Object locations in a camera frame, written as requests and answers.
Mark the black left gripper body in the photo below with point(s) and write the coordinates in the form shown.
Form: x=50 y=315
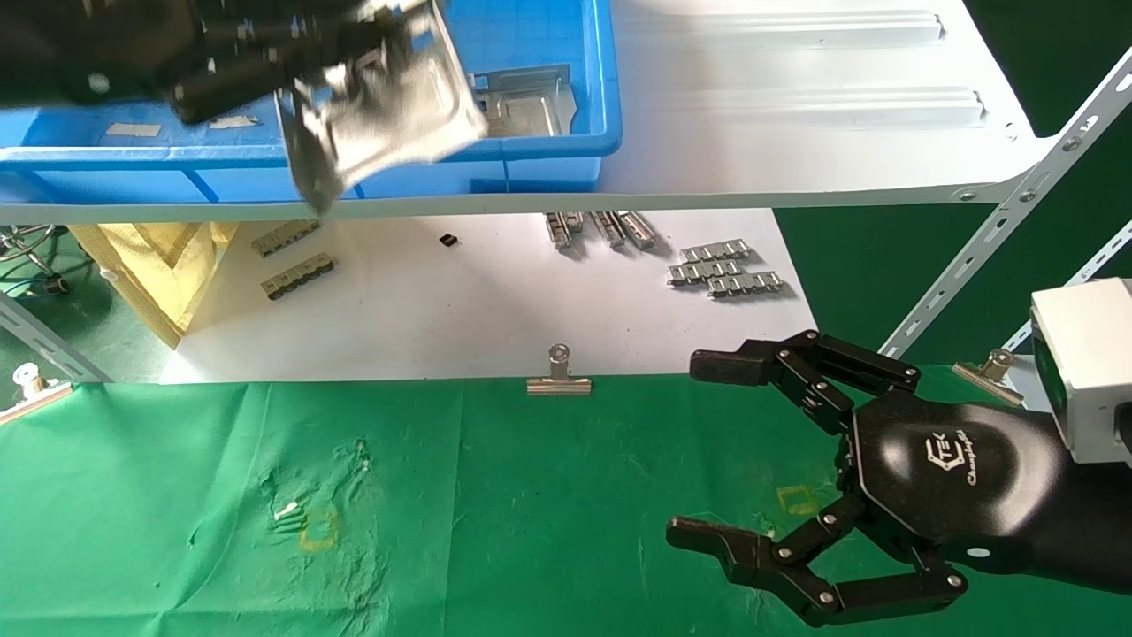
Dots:
x=88 y=44

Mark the white paper label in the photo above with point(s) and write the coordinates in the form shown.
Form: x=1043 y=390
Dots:
x=133 y=130
x=234 y=122

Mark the yellow woven bag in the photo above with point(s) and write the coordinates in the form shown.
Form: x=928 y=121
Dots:
x=168 y=265

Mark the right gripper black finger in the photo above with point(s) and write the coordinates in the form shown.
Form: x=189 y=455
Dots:
x=752 y=557
x=778 y=363

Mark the green table cloth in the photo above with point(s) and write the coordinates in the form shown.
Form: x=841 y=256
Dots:
x=531 y=513

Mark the white metal shelving rack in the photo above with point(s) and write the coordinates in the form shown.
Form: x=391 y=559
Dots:
x=752 y=133

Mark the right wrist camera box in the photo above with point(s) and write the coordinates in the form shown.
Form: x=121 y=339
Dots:
x=1097 y=372

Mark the silver binder clip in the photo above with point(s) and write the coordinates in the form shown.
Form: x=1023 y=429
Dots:
x=990 y=376
x=559 y=382
x=35 y=396

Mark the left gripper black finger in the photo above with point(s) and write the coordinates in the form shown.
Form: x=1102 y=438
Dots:
x=283 y=31
x=221 y=93

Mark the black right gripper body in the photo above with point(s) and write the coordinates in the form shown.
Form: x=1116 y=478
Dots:
x=973 y=478

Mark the bent sheet metal bracket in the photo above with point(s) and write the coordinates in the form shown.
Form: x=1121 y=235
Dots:
x=398 y=106
x=522 y=111

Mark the blue plastic bin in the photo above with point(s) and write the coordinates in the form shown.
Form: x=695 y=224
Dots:
x=548 y=35

